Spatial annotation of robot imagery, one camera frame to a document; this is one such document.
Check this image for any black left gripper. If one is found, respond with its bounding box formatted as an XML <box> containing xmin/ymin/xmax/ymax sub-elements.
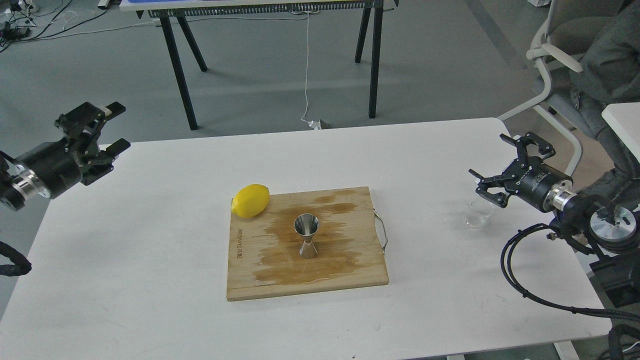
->
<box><xmin>14</xmin><ymin>102</ymin><xmax>131</xmax><ymax>199</ymax></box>

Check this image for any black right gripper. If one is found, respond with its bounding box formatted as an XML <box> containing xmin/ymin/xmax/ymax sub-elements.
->
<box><xmin>468</xmin><ymin>132</ymin><xmax>573</xmax><ymax>213</ymax></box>

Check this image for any small clear glass cup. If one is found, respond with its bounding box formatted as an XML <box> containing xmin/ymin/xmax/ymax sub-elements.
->
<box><xmin>462</xmin><ymin>198</ymin><xmax>497</xmax><ymax>229</ymax></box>

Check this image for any steel double jigger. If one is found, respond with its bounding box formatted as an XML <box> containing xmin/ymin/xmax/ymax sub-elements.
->
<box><xmin>294</xmin><ymin>213</ymin><xmax>320</xmax><ymax>259</ymax></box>

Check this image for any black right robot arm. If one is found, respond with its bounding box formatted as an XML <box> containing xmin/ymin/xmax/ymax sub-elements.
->
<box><xmin>470</xmin><ymin>132</ymin><xmax>639</xmax><ymax>360</ymax></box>

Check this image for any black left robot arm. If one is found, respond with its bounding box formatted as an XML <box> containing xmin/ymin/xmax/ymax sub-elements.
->
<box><xmin>0</xmin><ymin>102</ymin><xmax>130</xmax><ymax>211</ymax></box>

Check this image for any white office chair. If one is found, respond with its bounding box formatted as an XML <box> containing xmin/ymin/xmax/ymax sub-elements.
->
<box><xmin>498</xmin><ymin>0</ymin><xmax>624</xmax><ymax>176</ymax></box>

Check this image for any black-legged background table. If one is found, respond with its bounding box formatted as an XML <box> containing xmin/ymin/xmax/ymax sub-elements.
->
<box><xmin>118</xmin><ymin>0</ymin><xmax>400</xmax><ymax>131</ymax></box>

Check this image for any yellow lemon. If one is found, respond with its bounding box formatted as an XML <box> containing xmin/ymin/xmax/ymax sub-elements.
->
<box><xmin>231</xmin><ymin>184</ymin><xmax>270</xmax><ymax>219</ymax></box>

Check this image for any bamboo cutting board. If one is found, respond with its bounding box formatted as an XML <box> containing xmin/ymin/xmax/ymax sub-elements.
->
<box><xmin>226</xmin><ymin>186</ymin><xmax>389</xmax><ymax>302</ymax></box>

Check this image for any floor cables bundle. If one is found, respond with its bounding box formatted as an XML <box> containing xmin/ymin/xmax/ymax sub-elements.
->
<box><xmin>0</xmin><ymin>0</ymin><xmax>121</xmax><ymax>48</ymax></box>

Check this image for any white hanging cable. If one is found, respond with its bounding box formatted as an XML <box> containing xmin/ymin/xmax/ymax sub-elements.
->
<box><xmin>299</xmin><ymin>11</ymin><xmax>331</xmax><ymax>130</ymax></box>

